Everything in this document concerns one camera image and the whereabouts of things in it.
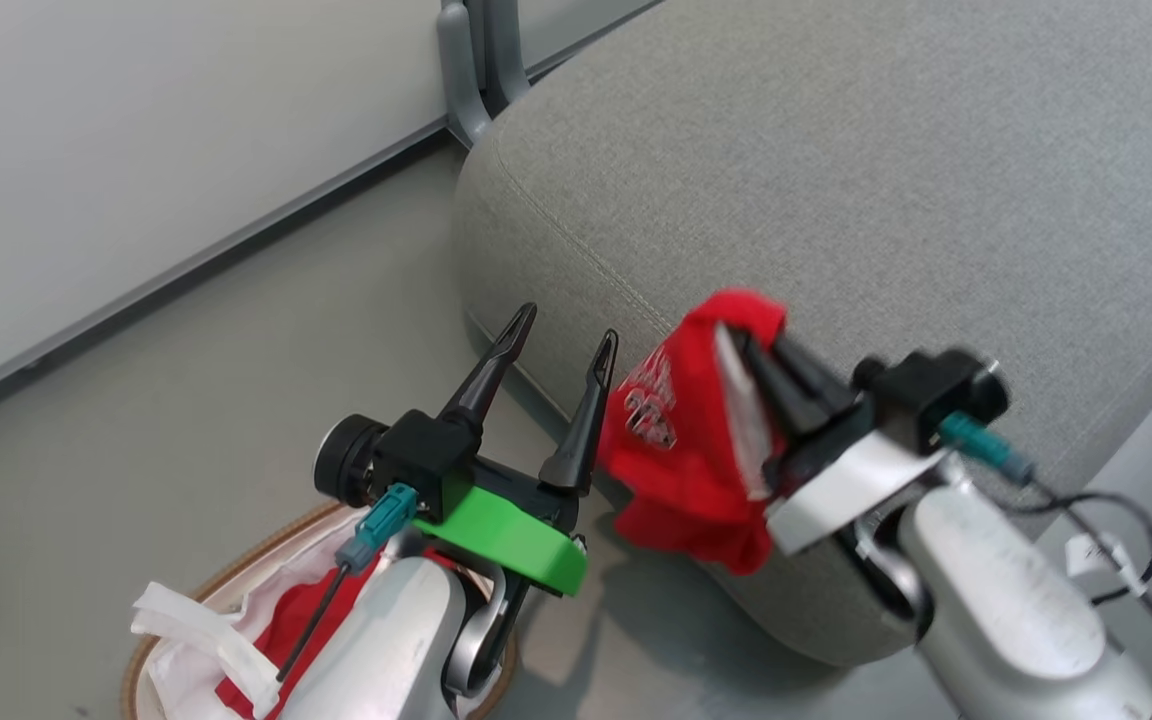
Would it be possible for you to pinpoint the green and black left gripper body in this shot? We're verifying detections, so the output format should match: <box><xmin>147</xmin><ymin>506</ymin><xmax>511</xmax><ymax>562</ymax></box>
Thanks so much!
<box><xmin>414</xmin><ymin>455</ymin><xmax>589</xmax><ymax>598</ymax></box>

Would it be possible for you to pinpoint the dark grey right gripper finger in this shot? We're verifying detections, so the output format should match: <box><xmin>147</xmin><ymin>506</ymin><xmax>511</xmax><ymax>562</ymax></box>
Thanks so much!
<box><xmin>741</xmin><ymin>340</ymin><xmax>822</xmax><ymax>439</ymax></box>
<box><xmin>771</xmin><ymin>335</ymin><xmax>859</xmax><ymax>413</ymax></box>

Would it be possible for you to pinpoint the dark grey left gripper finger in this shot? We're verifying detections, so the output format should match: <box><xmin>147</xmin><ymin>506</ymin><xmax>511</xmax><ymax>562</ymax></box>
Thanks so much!
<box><xmin>539</xmin><ymin>330</ymin><xmax>619</xmax><ymax>494</ymax></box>
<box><xmin>439</xmin><ymin>303</ymin><xmax>538</xmax><ymax>437</ymax></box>

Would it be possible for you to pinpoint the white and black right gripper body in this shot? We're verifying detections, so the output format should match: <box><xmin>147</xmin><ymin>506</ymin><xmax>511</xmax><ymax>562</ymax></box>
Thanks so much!
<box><xmin>766</xmin><ymin>392</ymin><xmax>949</xmax><ymax>557</ymax></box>

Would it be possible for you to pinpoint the red garment with white print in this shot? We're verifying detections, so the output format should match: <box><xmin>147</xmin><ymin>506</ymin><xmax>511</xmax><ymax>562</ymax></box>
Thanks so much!
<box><xmin>596</xmin><ymin>290</ymin><xmax>792</xmax><ymax>577</ymax></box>

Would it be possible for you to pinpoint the white basket with brown rim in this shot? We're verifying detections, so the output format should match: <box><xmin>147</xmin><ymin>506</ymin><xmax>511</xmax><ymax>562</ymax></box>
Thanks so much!
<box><xmin>121</xmin><ymin>500</ymin><xmax>519</xmax><ymax>720</ymax></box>

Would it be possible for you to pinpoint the white basket liner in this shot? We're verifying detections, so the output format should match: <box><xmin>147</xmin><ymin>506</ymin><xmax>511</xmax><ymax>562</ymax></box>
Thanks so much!
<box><xmin>131</xmin><ymin>510</ymin><xmax>387</xmax><ymax>720</ymax></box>

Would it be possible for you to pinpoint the grey upholstered sofa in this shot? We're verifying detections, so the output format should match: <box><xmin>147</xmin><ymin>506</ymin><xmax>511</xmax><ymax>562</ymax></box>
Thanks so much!
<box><xmin>454</xmin><ymin>0</ymin><xmax>1152</xmax><ymax>669</ymax></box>

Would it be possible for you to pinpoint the short grey partition foot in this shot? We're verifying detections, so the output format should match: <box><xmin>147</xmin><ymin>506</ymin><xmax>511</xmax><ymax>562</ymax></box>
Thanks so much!
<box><xmin>436</xmin><ymin>0</ymin><xmax>493</xmax><ymax>148</ymax></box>
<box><xmin>481</xmin><ymin>0</ymin><xmax>533</xmax><ymax>113</ymax></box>

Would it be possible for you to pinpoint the black cable with teal plug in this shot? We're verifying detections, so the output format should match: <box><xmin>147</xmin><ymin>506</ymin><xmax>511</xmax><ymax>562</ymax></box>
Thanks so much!
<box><xmin>276</xmin><ymin>483</ymin><xmax>422</xmax><ymax>686</ymax></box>

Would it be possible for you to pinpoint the black cable with white tag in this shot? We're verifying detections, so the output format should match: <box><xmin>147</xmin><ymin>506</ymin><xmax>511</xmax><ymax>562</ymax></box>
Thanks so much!
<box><xmin>939</xmin><ymin>412</ymin><xmax>1152</xmax><ymax>701</ymax></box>

